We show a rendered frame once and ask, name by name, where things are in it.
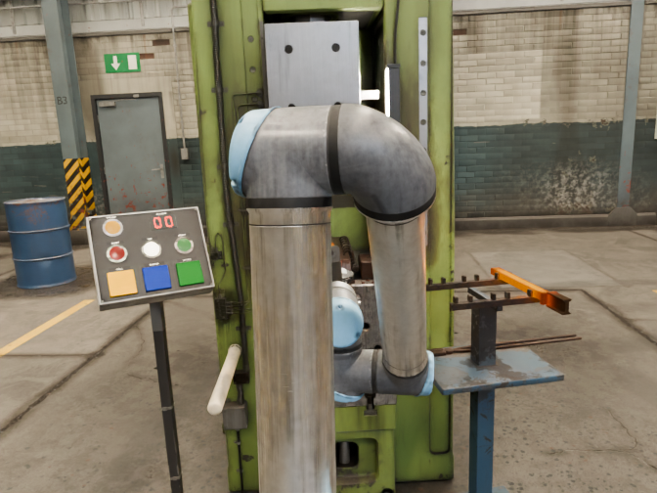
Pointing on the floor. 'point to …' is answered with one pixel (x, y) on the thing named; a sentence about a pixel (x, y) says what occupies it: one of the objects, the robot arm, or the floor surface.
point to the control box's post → (166, 393)
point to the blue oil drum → (40, 242)
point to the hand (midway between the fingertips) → (332, 267)
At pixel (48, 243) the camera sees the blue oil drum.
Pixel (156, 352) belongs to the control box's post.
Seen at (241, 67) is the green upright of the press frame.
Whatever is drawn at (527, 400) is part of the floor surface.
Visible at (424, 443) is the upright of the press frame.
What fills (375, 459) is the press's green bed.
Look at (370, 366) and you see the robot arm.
